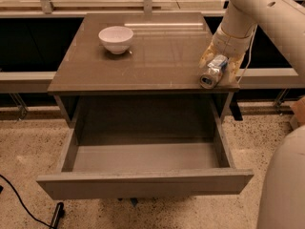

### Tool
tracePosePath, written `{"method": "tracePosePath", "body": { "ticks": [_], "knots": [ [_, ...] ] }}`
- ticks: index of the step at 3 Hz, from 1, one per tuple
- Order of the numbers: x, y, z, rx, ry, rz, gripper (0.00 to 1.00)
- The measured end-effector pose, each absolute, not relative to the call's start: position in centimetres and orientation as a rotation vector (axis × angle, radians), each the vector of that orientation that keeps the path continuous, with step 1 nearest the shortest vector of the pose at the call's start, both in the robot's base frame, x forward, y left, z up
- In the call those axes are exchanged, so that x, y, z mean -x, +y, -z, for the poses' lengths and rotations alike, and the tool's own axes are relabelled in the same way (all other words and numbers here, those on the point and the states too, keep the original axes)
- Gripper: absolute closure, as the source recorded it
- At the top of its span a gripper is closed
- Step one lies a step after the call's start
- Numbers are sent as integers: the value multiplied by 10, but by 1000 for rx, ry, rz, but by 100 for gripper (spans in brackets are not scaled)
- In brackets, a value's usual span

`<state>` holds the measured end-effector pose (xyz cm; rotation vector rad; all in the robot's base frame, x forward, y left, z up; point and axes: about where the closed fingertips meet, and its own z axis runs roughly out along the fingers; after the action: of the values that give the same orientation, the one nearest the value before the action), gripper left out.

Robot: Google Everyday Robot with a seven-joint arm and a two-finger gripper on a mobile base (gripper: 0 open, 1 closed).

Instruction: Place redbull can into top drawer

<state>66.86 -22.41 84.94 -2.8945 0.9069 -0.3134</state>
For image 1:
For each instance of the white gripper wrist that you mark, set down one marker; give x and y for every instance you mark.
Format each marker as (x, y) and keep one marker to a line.
(229, 45)

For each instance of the silver blue redbull can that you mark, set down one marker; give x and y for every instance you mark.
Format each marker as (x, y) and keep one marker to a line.
(212, 72)

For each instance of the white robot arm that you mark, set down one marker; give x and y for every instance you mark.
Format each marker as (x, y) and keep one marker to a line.
(282, 203)

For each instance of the grey drawer cabinet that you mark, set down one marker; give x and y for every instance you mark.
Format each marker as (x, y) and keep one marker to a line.
(155, 82)

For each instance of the white ceramic bowl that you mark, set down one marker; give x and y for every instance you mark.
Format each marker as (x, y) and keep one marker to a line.
(116, 39)

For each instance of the black floor foot bracket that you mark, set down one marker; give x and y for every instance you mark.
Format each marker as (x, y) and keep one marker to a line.
(58, 213)

